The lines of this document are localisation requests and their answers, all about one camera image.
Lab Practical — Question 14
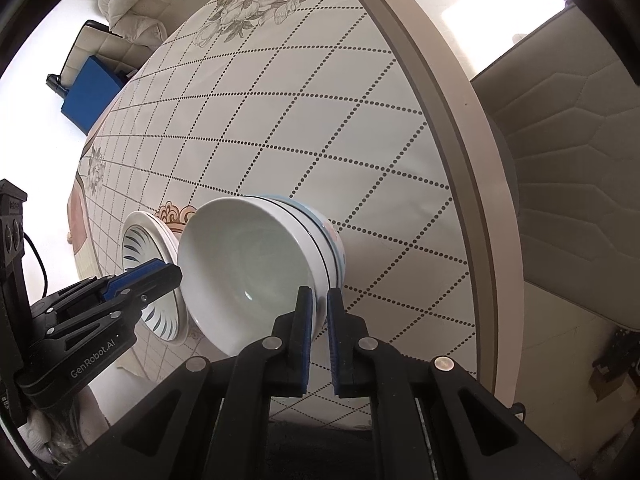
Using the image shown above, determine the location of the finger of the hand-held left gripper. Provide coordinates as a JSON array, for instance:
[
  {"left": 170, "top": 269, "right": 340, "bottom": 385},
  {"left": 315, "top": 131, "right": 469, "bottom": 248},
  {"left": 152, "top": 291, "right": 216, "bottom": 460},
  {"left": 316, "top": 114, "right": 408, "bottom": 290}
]
[
  {"left": 29, "top": 258, "right": 167, "bottom": 322},
  {"left": 44, "top": 264, "right": 183, "bottom": 357}
]

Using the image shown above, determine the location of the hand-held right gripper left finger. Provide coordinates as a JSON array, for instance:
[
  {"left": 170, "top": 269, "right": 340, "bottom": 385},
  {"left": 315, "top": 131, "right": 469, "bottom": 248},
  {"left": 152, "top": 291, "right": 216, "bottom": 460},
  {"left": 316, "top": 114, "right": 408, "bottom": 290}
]
[{"left": 57, "top": 285, "right": 317, "bottom": 480}]

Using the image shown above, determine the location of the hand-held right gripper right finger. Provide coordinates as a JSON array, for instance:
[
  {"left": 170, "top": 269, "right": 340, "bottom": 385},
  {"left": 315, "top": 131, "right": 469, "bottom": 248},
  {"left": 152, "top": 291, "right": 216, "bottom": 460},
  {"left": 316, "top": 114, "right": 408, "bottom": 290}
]
[{"left": 325, "top": 287, "right": 583, "bottom": 480}]

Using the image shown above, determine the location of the blue leaf pattern plate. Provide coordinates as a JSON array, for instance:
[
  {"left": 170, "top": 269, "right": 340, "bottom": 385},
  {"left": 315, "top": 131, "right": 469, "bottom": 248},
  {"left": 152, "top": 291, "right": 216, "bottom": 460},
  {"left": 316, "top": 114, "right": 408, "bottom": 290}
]
[{"left": 121, "top": 210, "right": 180, "bottom": 342}]

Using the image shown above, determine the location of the white bowl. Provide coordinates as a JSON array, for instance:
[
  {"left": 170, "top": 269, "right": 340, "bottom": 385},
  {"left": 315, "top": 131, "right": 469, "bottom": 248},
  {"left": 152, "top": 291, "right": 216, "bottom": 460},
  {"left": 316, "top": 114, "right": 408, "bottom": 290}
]
[
  {"left": 177, "top": 196, "right": 322, "bottom": 359},
  {"left": 250, "top": 194, "right": 335, "bottom": 343}
]

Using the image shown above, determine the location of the light blue rimmed bowl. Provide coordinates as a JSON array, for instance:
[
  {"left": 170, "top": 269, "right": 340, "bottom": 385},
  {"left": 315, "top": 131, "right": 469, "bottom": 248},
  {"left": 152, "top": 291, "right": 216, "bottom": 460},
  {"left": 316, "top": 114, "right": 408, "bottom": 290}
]
[{"left": 262, "top": 192, "right": 347, "bottom": 306}]

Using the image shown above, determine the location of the person's left hand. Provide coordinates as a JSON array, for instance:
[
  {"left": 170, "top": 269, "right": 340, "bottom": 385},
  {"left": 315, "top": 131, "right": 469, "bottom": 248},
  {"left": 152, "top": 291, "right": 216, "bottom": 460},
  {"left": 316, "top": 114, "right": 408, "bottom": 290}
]
[{"left": 24, "top": 384, "right": 111, "bottom": 464}]

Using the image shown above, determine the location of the blue box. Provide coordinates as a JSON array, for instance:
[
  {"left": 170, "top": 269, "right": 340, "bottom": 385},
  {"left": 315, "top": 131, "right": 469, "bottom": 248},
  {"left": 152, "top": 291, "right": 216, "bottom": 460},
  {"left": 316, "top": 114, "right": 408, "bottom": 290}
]
[{"left": 59, "top": 55, "right": 127, "bottom": 135}]

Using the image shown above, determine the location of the small black object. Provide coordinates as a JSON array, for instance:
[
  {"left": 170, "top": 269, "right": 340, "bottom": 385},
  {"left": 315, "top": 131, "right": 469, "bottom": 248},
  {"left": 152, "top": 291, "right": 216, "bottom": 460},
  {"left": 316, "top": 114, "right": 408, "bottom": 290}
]
[{"left": 45, "top": 73, "right": 69, "bottom": 99}]

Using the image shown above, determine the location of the floral dotted tablecloth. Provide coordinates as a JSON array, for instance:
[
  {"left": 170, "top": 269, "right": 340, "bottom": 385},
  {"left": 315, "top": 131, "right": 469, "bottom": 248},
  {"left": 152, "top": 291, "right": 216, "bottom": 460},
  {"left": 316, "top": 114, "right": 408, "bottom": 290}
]
[{"left": 67, "top": 0, "right": 478, "bottom": 431}]

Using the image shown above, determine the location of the beige round table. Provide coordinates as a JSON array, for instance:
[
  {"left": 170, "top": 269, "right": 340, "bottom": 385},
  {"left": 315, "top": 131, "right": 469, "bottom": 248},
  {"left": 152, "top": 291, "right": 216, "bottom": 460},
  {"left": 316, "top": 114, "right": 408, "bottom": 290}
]
[{"left": 324, "top": 0, "right": 524, "bottom": 411}]

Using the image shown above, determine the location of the beige quilted chair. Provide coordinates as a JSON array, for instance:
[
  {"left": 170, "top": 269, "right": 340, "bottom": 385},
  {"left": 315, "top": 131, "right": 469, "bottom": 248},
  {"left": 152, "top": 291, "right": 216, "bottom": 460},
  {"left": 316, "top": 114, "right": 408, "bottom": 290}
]
[{"left": 469, "top": 2, "right": 640, "bottom": 333}]

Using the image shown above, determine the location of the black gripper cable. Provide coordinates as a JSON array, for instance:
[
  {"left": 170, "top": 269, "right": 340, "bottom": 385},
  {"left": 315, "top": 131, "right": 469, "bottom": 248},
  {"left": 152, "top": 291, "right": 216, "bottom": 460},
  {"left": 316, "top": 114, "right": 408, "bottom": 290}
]
[{"left": 22, "top": 232, "right": 49, "bottom": 302}]

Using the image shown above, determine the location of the beige chair with black frame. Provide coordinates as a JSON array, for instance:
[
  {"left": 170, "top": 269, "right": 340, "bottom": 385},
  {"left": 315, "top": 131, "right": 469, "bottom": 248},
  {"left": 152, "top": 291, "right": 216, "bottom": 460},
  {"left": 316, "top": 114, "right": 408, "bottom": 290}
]
[{"left": 59, "top": 19, "right": 148, "bottom": 92}]

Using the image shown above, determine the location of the black bracket object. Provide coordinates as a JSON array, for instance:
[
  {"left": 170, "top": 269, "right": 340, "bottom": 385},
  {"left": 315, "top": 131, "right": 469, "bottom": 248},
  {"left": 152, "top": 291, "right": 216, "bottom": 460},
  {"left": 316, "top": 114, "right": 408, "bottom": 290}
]
[{"left": 591, "top": 326, "right": 640, "bottom": 387}]

